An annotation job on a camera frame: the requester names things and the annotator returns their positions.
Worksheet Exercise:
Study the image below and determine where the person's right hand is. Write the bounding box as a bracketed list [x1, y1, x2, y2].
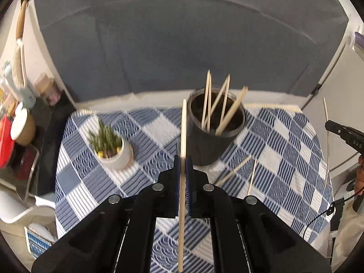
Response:
[354, 155, 364, 196]

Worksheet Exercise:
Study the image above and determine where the blue patterned box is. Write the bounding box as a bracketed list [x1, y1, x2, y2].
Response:
[25, 226, 55, 260]

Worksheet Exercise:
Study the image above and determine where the blue white checkered tablecloth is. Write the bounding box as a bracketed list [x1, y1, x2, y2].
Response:
[54, 106, 335, 273]

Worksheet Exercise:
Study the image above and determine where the white lidded woven basket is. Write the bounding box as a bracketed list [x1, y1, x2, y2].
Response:
[10, 102, 36, 146]

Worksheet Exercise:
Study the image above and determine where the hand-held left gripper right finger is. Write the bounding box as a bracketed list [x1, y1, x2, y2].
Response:
[186, 159, 332, 273]

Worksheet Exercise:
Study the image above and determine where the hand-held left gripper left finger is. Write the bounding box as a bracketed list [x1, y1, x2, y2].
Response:
[32, 155, 182, 273]

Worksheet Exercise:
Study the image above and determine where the small plant in white pot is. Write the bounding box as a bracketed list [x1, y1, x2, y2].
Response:
[87, 116, 134, 171]

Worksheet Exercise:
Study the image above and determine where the black side shelf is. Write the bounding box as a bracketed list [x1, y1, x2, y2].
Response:
[16, 93, 76, 197]

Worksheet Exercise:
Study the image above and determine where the white chair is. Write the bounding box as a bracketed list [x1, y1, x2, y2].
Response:
[0, 190, 56, 226]

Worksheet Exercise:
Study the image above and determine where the red container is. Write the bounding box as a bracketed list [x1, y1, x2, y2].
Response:
[0, 116, 15, 169]

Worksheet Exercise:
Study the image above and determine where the wooden chopstick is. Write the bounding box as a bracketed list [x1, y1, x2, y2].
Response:
[247, 158, 258, 196]
[215, 155, 253, 187]
[210, 75, 230, 117]
[215, 86, 249, 136]
[178, 99, 187, 273]
[207, 73, 213, 133]
[220, 76, 230, 127]
[201, 70, 211, 130]
[322, 97, 331, 190]

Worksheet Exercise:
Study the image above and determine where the wooden handled brush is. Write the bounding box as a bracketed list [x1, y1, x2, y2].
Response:
[13, 0, 29, 89]

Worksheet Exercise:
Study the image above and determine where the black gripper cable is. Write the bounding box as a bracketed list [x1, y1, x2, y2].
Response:
[302, 193, 356, 240]

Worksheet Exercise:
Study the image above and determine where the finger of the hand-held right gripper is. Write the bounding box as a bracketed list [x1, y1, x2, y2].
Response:
[325, 120, 353, 145]

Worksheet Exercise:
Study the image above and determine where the grey sofa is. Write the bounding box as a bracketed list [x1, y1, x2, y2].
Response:
[32, 0, 351, 103]

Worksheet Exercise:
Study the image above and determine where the black cylindrical cup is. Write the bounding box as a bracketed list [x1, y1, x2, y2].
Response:
[186, 88, 247, 166]

